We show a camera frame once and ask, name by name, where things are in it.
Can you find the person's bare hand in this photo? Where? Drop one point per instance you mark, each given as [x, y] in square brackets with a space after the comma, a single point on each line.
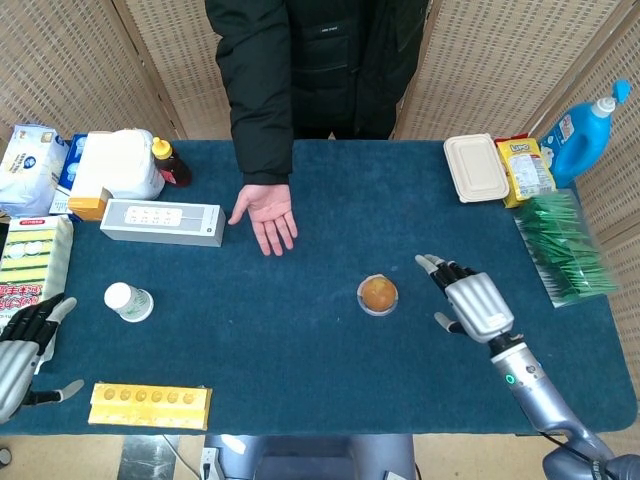
[267, 210]

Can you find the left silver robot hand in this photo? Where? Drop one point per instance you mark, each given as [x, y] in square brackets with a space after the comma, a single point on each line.
[17, 360]

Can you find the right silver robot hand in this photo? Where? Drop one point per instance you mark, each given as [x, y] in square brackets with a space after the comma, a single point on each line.
[475, 300]

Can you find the cup of orange liquid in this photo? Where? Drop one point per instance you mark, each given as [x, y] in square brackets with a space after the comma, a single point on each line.
[377, 294]

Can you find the person's forearm black sleeve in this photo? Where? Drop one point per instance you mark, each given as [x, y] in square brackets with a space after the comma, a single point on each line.
[262, 140]

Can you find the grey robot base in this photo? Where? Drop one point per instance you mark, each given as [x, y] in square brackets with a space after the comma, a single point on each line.
[310, 457]

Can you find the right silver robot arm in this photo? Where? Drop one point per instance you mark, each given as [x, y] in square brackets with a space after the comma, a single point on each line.
[530, 385]

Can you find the yellow sponge pack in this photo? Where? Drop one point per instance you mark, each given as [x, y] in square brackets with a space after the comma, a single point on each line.
[30, 260]

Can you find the white power strip box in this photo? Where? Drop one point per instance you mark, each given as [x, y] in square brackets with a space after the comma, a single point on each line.
[165, 225]

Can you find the honey bottle yellow cap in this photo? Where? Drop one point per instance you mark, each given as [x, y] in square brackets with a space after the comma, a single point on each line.
[172, 167]

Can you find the bag of green packets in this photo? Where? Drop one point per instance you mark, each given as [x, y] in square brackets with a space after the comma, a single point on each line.
[565, 245]

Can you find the white plastic bottle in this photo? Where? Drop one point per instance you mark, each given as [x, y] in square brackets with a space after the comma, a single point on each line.
[130, 302]

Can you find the beige lidded lunch box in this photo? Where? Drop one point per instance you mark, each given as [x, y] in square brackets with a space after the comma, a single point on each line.
[475, 167]

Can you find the white plastic jug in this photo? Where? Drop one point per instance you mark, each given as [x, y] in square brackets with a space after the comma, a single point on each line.
[137, 170]

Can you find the yellow snack bag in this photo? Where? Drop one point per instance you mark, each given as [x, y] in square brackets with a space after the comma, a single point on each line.
[527, 172]

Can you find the yellow tray package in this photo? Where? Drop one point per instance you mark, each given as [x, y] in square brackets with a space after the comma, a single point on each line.
[150, 407]

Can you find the blue tablecloth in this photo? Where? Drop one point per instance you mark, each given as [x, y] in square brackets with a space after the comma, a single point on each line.
[300, 350]

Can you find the person's black jacket torso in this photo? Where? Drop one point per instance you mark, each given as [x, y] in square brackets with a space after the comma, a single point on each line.
[340, 60]

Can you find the white orange box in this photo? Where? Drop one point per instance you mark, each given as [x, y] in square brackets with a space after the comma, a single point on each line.
[92, 165]

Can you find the blue detergent bottle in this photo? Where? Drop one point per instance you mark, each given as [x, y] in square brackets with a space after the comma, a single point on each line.
[580, 145]

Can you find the white blue flour bag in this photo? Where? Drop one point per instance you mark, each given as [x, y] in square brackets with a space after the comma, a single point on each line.
[25, 170]

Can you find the blue white carton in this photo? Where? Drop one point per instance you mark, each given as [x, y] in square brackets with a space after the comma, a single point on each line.
[67, 175]

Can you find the white floor power strip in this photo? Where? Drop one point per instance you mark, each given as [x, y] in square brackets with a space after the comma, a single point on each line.
[207, 465]

